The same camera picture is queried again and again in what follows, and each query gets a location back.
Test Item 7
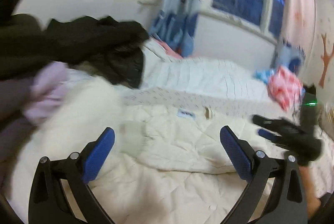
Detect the cream quilted jacket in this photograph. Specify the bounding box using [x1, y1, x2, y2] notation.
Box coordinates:
[5, 78, 276, 223]

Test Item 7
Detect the black clothes pile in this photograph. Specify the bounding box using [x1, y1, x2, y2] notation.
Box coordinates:
[1, 0, 149, 89]

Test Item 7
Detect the person right hand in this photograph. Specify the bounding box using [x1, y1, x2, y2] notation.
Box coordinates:
[300, 166, 321, 219]

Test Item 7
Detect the pink checkered plastic bag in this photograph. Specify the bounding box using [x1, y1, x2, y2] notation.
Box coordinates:
[268, 66, 304, 111]

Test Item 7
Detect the right blue whale curtain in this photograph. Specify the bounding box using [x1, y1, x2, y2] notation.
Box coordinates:
[271, 38, 305, 75]

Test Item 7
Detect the blue whale curtain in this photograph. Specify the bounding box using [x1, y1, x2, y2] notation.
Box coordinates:
[271, 38, 305, 75]
[149, 0, 201, 57]

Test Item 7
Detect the floral cherry bedsheet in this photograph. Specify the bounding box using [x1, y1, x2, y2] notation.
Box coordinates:
[123, 88, 333, 196]

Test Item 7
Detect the purple garment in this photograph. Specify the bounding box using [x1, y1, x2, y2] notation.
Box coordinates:
[1, 62, 68, 163]

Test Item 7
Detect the left blue whale curtain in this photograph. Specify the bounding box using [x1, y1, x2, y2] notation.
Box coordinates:
[149, 0, 201, 57]

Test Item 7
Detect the orange tree wall sticker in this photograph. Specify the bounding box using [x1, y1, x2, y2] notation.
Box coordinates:
[319, 33, 334, 88]

